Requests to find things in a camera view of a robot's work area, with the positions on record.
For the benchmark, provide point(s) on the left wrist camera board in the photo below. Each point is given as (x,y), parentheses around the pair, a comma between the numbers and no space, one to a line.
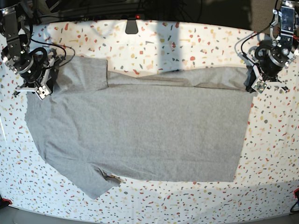
(259,85)

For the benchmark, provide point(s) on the grey T-shirt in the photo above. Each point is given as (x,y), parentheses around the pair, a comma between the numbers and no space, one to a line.
(180,126)

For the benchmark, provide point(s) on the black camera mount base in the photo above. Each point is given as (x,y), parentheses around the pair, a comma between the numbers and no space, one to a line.
(131,27)

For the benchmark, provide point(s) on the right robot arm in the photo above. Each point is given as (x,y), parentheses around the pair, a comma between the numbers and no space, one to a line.
(16,26)

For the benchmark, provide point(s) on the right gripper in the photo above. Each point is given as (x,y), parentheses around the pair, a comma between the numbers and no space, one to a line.
(36,70)

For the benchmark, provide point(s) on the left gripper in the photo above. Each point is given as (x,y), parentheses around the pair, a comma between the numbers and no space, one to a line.
(267,71)

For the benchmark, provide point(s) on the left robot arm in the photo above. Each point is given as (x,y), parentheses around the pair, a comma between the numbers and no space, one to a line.
(271,58)

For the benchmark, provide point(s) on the red table clamp right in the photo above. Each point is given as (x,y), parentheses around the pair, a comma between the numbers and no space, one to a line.
(296,194)

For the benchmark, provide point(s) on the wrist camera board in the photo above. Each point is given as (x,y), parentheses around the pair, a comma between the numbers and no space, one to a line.
(43,91)
(259,85)

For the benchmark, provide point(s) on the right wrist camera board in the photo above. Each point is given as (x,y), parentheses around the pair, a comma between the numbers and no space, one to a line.
(43,91)

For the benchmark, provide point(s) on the red table clamp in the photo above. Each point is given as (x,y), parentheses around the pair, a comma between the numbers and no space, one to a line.
(296,194)
(4,203)

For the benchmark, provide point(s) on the red table clamp left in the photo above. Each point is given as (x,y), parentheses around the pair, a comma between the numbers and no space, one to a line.
(4,203)

